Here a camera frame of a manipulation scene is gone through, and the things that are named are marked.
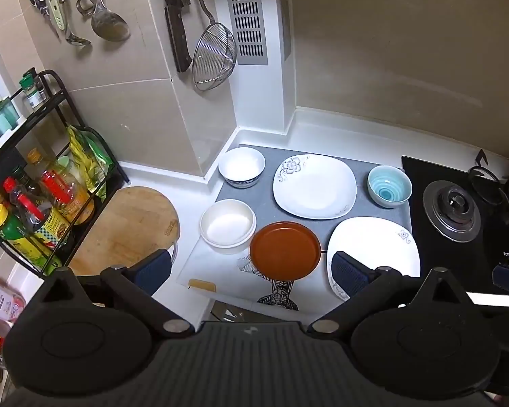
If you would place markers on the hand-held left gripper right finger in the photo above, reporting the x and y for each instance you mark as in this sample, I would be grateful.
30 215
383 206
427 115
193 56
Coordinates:
348 273

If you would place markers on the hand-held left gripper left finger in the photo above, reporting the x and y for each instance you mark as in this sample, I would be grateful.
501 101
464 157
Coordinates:
152 269

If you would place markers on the white square floral plate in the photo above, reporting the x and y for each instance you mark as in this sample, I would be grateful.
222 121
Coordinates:
373 241
314 186

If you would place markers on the brown round plate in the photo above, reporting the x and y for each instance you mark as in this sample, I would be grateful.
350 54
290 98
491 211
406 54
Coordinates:
285 252

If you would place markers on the plain white round bowl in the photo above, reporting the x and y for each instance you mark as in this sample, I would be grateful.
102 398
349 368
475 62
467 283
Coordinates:
227 224

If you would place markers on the light blue spiral bowl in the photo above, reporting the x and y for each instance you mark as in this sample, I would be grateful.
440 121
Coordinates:
389 186

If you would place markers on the white bowl with blue pattern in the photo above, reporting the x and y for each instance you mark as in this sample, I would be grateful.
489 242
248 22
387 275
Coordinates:
241 165

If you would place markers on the round wooden cutting board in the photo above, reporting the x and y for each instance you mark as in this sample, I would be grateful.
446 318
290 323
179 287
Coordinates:
127 229

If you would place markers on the black glass gas stove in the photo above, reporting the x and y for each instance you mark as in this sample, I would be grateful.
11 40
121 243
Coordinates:
432 258

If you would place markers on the silver stove burner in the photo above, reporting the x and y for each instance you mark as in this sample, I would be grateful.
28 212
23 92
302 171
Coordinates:
451 212

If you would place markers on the large cooking oil bottle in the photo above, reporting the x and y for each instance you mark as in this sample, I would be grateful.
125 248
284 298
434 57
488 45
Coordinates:
74 203

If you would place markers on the black pan support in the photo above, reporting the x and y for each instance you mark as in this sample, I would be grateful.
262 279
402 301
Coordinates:
485 176

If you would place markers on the yellow labelled bottle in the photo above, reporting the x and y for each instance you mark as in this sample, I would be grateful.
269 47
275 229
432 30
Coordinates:
55 227

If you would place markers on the grey mat with geometric print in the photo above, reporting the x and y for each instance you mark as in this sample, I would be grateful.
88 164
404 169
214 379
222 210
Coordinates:
263 207

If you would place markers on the yellow green snack bag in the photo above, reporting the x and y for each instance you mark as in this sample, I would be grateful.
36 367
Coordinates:
87 157

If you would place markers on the green bottle with yellow cap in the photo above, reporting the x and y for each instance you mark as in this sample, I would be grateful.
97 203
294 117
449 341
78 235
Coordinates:
15 233

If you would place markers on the clear bottle with red cap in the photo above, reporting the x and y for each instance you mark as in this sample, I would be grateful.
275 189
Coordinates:
23 203

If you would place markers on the pink printed packet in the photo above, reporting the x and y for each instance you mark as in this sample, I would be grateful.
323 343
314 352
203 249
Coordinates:
2 301

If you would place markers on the dark bottle with green cap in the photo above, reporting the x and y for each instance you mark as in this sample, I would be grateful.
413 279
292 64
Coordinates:
23 180

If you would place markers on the small bottle with yellow cap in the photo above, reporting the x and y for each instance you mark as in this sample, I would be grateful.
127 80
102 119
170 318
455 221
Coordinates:
34 163

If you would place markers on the spice jar with green cap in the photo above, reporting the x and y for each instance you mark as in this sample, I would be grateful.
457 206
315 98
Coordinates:
33 95

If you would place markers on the pale green container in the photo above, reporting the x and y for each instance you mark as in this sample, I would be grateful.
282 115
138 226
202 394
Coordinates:
4 114

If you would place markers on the steel ladle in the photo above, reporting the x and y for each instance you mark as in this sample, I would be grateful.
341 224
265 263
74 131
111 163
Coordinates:
75 41

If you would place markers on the large steel serving spoon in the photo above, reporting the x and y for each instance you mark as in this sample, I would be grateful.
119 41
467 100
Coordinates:
110 25

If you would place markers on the silver vent grille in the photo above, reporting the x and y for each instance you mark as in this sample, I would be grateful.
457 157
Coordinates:
246 12

